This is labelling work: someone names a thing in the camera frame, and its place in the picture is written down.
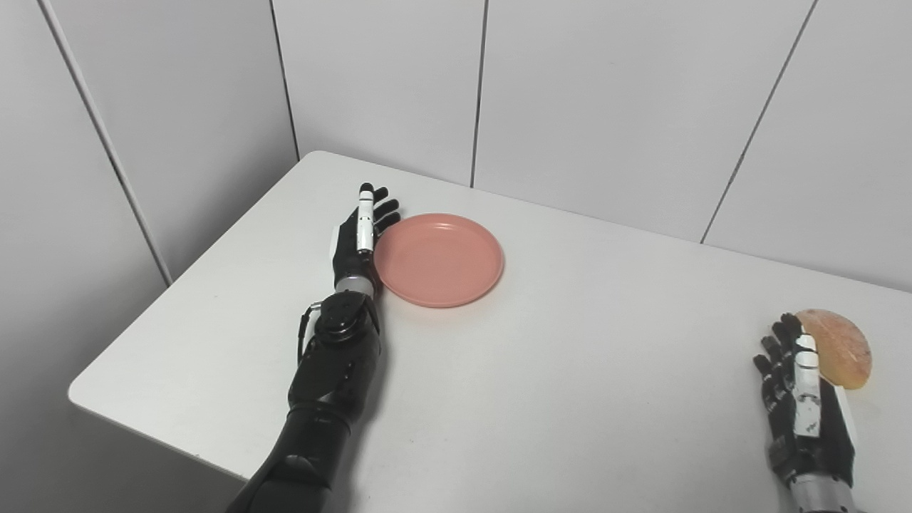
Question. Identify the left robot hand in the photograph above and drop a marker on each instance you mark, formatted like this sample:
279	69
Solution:
358	239

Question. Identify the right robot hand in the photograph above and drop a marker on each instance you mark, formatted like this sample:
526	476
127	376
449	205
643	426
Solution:
805	406

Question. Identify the bread roll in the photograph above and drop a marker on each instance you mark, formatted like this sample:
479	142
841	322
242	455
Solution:
844	349

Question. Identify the pink plate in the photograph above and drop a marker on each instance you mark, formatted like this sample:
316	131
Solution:
439	259

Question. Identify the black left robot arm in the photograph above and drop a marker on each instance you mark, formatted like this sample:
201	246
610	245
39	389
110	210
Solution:
320	399

